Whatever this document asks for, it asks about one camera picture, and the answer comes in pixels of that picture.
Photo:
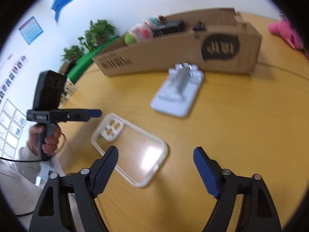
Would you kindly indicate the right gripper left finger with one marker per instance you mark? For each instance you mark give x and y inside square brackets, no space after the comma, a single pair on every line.
[53,212]

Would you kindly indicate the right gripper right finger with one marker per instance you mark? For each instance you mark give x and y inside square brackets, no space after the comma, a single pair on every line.
[257,213]

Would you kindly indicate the clear cream phone case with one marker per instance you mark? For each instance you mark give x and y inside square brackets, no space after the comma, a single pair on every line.
[140,154]

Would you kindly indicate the grey folding phone stand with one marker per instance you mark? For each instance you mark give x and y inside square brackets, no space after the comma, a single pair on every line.
[178,92]

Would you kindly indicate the pig plush toy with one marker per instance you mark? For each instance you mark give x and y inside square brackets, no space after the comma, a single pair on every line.
[142,31]

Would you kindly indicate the black product box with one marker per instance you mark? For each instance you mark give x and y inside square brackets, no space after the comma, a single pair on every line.
[171,27]

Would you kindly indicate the black sunglasses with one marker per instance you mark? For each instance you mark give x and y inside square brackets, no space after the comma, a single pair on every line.
[199,27]

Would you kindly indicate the person's left forearm white sleeve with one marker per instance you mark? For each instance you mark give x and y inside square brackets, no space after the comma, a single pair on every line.
[18,184]

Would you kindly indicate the person's left hand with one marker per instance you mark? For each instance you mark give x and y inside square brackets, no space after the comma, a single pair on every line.
[51,142]

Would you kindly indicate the leaf patterned paper cup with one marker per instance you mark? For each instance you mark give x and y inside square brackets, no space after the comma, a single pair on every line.
[67,92]

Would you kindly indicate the green cloth covered table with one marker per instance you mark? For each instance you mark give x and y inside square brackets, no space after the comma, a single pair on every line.
[82,64]

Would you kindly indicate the small potted green plant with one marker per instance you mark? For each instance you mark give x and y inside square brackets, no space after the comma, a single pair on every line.
[73,53]

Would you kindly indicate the large potted green plant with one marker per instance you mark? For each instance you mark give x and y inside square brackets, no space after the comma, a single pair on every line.
[98,32]

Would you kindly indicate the brown cardboard box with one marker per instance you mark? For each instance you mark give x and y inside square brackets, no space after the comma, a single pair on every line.
[229,45]

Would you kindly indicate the pink bear plush toy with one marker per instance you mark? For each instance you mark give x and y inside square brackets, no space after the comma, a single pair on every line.
[287,32]

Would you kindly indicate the blue framed wall poster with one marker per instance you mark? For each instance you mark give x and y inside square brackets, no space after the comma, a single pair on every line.
[30,30]

